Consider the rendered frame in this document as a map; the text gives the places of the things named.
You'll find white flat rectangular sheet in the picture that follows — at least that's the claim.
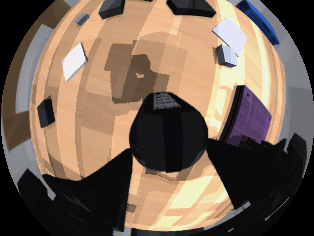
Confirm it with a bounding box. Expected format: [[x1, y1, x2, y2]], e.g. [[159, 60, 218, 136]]
[[212, 17, 247, 57]]

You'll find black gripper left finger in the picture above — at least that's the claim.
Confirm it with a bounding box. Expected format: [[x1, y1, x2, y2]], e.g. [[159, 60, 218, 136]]
[[43, 149, 133, 232]]

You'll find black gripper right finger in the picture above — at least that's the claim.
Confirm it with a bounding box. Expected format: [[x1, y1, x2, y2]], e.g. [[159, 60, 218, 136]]
[[206, 138, 287, 210]]

